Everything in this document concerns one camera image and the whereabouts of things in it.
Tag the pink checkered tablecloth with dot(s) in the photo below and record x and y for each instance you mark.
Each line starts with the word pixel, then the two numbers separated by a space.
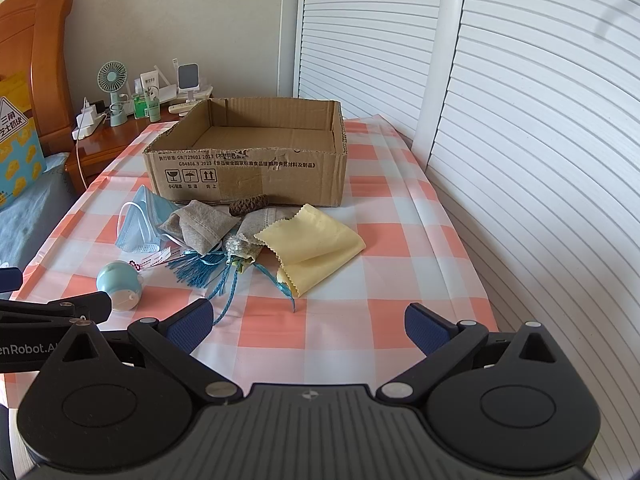
pixel 316 324

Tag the phone on white stand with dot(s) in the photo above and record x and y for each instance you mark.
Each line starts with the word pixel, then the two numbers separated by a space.
pixel 188 79

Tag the cardboard box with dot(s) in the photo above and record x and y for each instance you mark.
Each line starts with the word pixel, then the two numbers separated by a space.
pixel 294 151

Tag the green desk fan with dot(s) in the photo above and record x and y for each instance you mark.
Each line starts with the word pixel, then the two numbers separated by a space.
pixel 112 78

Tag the white remote control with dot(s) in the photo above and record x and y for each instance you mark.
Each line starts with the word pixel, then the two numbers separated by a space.
pixel 183 108

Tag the grey fabric pouch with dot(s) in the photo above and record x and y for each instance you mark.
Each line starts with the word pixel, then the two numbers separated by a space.
pixel 199 226
pixel 260 227

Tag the blue plush toy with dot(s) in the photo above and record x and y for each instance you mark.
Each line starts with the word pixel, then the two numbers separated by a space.
pixel 122 282

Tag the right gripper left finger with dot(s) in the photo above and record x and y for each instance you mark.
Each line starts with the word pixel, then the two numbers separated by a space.
pixel 167 346

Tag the yellow duck tissue box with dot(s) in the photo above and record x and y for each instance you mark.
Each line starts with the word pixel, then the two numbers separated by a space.
pixel 21 157

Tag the white louvered closet door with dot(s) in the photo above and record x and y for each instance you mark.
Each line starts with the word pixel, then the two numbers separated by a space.
pixel 524 115

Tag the white card box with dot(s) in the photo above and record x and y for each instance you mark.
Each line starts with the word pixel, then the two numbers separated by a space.
pixel 150 83

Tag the white router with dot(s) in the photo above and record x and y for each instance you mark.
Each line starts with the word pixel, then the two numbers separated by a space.
pixel 168 91

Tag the green box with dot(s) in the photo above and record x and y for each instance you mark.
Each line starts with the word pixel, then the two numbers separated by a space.
pixel 140 105

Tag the brown scrunchie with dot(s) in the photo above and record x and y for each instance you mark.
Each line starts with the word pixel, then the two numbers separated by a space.
pixel 240 208

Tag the wooden nightstand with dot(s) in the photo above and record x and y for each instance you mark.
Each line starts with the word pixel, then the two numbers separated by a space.
pixel 89 157

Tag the white power strip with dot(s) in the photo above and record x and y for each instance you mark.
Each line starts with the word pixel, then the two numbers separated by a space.
pixel 87 121

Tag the wooden headboard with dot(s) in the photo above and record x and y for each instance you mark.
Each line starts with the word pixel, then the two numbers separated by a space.
pixel 32 42

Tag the blue bed sheet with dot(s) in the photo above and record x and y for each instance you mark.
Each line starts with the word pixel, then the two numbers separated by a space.
pixel 31 218

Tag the blue face mask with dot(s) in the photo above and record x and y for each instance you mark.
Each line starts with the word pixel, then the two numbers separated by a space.
pixel 139 226

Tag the green tube bottle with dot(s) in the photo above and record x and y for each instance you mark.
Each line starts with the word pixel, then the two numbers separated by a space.
pixel 152 100

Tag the blue tassel sachet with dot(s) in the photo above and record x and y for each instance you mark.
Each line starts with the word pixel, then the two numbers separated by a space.
pixel 221 267

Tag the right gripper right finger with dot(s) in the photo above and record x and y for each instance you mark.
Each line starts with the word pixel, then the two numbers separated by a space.
pixel 448 349

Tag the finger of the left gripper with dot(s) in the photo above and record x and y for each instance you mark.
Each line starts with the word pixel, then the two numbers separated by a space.
pixel 11 279
pixel 96 307

